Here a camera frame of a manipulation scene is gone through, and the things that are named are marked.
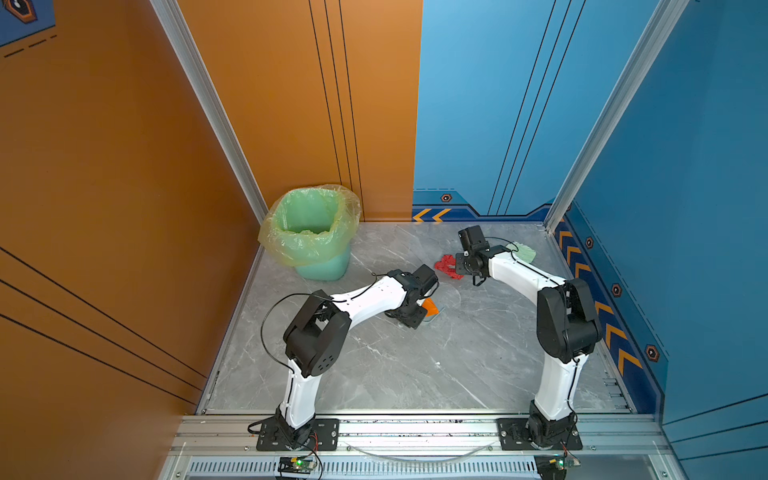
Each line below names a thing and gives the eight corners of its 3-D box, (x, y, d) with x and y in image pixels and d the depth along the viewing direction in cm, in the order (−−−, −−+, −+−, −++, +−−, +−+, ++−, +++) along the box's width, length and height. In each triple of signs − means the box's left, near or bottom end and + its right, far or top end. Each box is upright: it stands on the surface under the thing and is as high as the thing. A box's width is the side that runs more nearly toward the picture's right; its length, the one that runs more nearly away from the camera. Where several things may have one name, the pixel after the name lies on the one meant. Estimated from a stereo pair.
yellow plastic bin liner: (281, 298, 101) (251, 247, 80) (298, 239, 118) (276, 184, 97) (359, 298, 101) (349, 246, 80) (364, 239, 118) (357, 184, 97)
